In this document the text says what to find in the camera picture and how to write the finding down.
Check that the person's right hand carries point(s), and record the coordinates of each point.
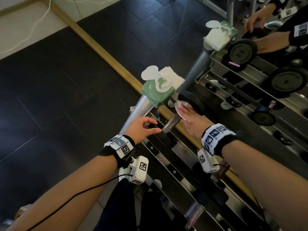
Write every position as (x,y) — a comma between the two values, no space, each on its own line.
(195,122)

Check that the person's left hand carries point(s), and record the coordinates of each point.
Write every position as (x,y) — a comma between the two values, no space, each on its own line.
(137,129)

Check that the person's left thumb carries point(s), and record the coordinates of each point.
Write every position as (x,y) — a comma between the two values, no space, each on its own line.
(153,131)

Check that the person's right fingers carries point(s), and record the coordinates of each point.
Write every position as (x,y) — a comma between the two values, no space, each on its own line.
(186,111)

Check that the white wet wipe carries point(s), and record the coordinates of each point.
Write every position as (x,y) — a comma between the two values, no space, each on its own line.
(179,105)

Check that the person's right forearm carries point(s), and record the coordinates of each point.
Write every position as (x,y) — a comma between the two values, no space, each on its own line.
(267,182)

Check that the person's left forearm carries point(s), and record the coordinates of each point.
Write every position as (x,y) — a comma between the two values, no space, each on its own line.
(72,194)

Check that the silver metal dumbbell rack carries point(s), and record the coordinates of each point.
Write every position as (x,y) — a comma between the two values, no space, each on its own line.
(179,148)

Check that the black wristband with marker tags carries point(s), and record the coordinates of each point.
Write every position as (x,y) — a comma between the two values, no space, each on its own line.
(216,137)
(121,146)

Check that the green pack of wet wipes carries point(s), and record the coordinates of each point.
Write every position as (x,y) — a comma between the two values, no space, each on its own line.
(156,91)

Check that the person's dark trousers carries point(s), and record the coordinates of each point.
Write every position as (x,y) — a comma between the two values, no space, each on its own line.
(118,209)

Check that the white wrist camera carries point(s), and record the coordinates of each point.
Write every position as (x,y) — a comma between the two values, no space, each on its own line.
(207,162)
(138,169)

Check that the wooden mirror frame strip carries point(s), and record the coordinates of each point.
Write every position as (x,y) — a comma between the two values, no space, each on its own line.
(105,55)

